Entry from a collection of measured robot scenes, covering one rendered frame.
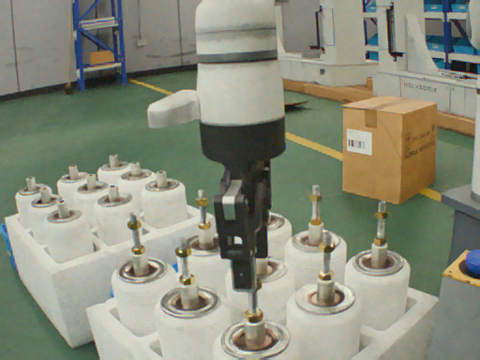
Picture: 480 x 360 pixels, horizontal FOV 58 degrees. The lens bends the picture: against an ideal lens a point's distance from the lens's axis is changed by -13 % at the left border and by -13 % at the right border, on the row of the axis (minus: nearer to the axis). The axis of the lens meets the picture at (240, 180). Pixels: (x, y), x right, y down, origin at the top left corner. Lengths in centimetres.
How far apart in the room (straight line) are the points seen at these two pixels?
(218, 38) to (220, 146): 9
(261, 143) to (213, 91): 6
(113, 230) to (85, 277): 12
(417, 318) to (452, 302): 16
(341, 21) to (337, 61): 33
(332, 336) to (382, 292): 11
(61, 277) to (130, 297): 27
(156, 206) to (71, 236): 21
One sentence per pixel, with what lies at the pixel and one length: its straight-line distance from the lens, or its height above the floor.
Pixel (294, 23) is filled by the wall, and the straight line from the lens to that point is 776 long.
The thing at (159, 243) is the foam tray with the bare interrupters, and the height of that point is 16.
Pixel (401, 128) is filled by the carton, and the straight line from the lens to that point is 152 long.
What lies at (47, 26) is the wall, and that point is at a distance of 673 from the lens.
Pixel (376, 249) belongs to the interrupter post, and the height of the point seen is 28.
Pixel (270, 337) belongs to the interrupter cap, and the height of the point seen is 25.
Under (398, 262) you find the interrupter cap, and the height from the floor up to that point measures 25.
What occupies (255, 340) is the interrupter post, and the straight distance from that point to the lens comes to 52.
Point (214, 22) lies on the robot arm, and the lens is 39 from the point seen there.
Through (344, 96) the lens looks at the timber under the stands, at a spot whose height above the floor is 5.
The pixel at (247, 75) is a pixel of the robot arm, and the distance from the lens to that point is 39.
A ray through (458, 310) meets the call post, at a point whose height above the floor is 27.
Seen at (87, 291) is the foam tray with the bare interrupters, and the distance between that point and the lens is 95.
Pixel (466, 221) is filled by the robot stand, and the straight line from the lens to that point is 80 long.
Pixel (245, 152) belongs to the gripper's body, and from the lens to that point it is 40.
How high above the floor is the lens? 57
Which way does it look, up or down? 18 degrees down
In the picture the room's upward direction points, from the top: 4 degrees counter-clockwise
